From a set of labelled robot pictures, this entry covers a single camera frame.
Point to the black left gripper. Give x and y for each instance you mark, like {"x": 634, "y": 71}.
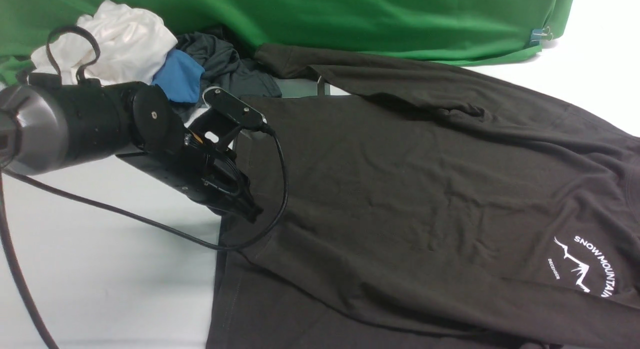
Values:
{"x": 202, "y": 173}

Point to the dark gray long-sleeved shirt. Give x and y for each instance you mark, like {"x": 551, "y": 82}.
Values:
{"x": 434, "y": 207}

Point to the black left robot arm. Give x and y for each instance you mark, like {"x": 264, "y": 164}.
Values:
{"x": 49, "y": 126}

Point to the dark gray crumpled garment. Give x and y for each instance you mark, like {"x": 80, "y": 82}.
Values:
{"x": 227, "y": 63}

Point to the blue crumpled garment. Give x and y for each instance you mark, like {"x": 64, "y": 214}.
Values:
{"x": 179, "y": 77}

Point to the white crumpled garment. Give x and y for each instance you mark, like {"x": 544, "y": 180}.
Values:
{"x": 133, "y": 44}

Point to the green backdrop cloth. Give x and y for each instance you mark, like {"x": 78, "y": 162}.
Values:
{"x": 455, "y": 32}

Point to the teal binder clip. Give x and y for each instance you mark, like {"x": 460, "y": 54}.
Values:
{"x": 539, "y": 35}

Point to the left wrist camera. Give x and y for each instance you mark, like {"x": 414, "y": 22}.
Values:
{"x": 227, "y": 113}

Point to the gray table cable hatch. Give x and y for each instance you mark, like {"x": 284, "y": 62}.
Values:
{"x": 302, "y": 87}

